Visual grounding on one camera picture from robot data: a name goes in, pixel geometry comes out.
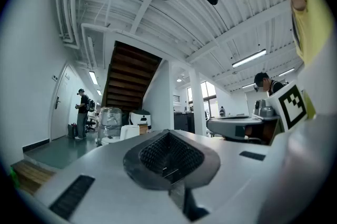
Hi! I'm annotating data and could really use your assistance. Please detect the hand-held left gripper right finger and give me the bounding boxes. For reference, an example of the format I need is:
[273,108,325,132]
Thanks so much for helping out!
[168,129,288,224]

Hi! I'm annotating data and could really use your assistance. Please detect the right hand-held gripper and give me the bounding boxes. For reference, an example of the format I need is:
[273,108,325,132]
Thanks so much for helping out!
[206,80,315,140]

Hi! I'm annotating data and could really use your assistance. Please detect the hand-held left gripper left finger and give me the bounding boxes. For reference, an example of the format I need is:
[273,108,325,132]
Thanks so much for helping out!
[34,129,186,224]

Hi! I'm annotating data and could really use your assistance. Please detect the white electric kettle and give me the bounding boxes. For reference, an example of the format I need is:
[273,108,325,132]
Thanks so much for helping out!
[120,124,141,141]

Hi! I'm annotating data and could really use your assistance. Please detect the white pillar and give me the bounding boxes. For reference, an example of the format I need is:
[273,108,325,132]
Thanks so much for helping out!
[187,67,207,137]

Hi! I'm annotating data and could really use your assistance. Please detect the window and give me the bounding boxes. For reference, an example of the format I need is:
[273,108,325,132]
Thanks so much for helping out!
[186,81,218,119]

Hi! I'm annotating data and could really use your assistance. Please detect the black cabinet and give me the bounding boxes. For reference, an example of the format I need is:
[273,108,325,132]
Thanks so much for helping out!
[173,111,196,134]

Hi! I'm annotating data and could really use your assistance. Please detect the plastic-wrapped appliance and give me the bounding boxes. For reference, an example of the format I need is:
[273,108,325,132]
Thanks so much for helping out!
[97,106,123,146]

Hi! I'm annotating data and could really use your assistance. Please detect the black office chair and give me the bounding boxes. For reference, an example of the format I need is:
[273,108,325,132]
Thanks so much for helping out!
[86,112,96,132]

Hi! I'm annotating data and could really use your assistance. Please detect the dark bag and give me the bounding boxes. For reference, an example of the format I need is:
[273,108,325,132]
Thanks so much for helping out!
[67,123,78,139]

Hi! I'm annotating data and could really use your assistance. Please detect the white appliance with black label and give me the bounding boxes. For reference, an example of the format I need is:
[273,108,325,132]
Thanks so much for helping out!
[128,109,152,130]

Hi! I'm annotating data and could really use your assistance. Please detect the white door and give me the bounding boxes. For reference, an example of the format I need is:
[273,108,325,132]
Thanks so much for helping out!
[49,63,77,141]

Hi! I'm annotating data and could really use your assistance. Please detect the wooden plank platform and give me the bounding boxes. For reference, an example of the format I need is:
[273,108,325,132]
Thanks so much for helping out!
[10,159,56,196]

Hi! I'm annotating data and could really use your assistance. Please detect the dark wooden staircase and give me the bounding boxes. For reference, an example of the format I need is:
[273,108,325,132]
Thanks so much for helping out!
[101,40,163,113]

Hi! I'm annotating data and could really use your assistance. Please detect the person's yellow shirt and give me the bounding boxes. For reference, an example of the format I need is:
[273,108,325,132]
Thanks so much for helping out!
[290,0,334,121]

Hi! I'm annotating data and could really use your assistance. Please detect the white ceiling pipes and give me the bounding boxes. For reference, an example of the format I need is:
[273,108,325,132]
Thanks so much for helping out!
[54,0,81,48]

